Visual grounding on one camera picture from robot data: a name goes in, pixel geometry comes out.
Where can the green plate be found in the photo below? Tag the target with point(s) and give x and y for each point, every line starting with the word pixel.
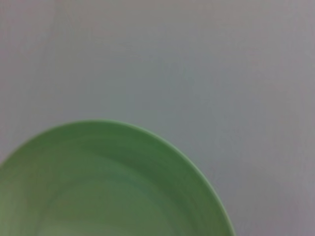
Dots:
pixel 110 184

